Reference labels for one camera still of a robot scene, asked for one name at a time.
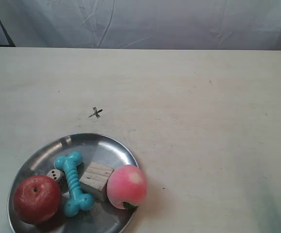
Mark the wooden block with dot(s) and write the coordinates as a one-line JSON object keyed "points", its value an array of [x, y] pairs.
{"points": [[94, 180]]}

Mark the wooden dice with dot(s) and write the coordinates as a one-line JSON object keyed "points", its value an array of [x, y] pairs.
{"points": [[58, 176]]}

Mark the turquoise bone toy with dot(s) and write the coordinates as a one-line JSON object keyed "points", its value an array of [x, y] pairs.
{"points": [[78, 200]]}

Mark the white backdrop cloth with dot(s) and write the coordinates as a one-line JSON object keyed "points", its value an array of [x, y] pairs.
{"points": [[142, 24]]}

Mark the round metal plate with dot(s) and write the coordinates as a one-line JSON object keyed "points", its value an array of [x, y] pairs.
{"points": [[104, 217]]}

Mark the red apple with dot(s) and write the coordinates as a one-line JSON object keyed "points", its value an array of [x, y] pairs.
{"points": [[37, 199]]}

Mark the pink peach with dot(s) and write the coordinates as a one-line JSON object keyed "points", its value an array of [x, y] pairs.
{"points": [[127, 187]]}

